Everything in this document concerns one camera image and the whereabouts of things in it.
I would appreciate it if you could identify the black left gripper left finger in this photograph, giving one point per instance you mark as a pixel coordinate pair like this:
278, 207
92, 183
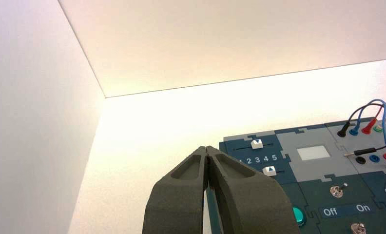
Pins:
177, 206

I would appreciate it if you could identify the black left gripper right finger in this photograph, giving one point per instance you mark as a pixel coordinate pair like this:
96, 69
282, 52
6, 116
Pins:
251, 206

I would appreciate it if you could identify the white slider knob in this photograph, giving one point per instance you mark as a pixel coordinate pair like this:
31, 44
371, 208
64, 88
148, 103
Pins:
270, 171
257, 144

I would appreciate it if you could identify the green push button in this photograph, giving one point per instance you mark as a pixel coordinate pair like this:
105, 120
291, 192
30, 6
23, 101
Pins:
299, 216

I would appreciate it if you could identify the teal and grey control box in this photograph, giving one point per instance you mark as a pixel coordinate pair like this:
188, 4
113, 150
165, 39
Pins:
309, 190

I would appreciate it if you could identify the small white display screen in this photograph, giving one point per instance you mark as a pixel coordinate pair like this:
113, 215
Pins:
313, 153

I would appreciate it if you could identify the metal toggle switch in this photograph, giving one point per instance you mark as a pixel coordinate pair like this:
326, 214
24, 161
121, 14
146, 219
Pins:
336, 191
358, 228

